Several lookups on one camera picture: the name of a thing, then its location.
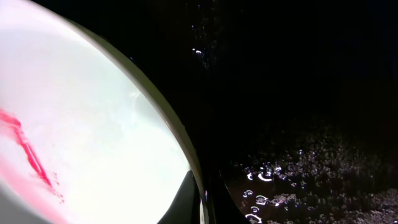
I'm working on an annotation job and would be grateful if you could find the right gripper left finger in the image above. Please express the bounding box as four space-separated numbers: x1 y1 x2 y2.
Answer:
158 170 201 224

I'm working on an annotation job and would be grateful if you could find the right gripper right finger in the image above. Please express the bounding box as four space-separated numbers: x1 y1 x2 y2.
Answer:
208 176 248 224

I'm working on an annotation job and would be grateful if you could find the light green plate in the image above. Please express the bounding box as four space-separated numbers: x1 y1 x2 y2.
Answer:
1 1 210 223

